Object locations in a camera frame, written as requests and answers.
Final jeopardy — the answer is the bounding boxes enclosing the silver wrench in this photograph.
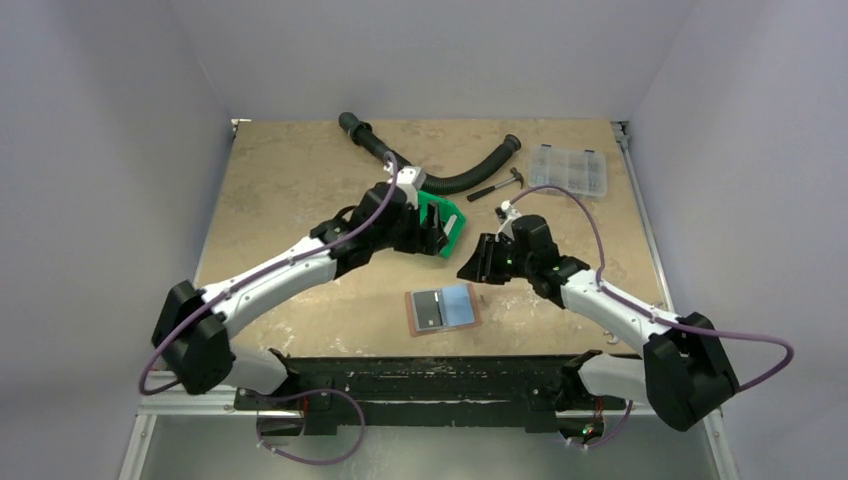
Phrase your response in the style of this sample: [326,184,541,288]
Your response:
[604,332,620,345]

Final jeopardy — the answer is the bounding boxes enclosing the white card in bin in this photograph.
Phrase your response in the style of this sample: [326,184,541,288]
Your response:
[443,215,458,236]

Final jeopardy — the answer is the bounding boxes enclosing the green plastic bin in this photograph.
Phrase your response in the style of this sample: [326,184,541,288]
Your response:
[418,191,466,258]

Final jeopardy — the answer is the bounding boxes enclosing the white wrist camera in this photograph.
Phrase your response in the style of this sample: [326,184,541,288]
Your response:
[384,165,426,209]
[495,200,522,240]

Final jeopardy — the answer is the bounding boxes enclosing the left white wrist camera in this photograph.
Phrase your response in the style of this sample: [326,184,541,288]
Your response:
[384,165,426,209]

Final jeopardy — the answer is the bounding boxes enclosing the small black-handled hammer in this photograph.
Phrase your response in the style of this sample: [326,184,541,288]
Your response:
[466,167,525,202]

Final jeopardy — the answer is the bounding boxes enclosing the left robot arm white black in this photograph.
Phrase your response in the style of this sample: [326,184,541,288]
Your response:
[151,182,456,409]

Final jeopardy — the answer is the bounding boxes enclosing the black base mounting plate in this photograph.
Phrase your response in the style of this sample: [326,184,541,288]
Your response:
[234,354,626,442]

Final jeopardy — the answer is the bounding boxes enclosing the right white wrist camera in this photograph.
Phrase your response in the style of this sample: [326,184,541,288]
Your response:
[495,200,522,240]

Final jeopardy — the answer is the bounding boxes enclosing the clear plastic organizer box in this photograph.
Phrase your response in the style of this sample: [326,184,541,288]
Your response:
[526,144,608,198]

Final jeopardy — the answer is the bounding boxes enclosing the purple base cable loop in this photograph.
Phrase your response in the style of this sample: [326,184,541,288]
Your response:
[255,388,367,466]

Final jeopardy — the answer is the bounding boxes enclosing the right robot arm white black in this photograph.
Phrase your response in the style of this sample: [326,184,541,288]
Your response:
[457,215,741,431]

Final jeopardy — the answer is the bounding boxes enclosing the black corrugated hose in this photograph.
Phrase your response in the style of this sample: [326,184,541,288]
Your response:
[337,111,523,197]

